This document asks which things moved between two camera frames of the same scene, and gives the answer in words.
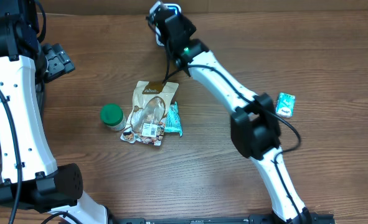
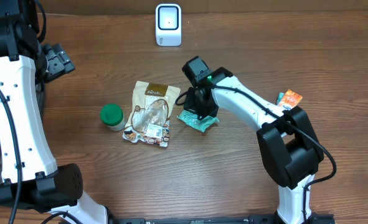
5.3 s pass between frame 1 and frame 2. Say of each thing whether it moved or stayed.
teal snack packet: moved
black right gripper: moved
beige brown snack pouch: stayed
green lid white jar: stayed
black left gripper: stayed
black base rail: stayed
